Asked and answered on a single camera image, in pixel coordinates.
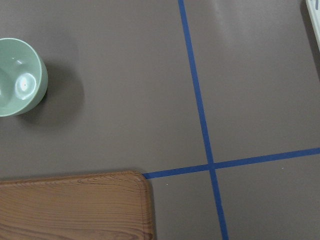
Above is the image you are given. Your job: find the green ceramic bowl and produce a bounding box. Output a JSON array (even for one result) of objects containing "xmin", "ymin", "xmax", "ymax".
[{"xmin": 0, "ymin": 38, "xmax": 48, "ymax": 117}]

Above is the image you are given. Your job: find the brown wooden tray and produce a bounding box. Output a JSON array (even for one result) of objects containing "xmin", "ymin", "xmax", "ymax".
[{"xmin": 0, "ymin": 171, "xmax": 156, "ymax": 240}]

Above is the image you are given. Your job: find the cream bear print tray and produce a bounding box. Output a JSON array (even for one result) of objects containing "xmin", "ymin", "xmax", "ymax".
[{"xmin": 305, "ymin": 0, "xmax": 320, "ymax": 48}]

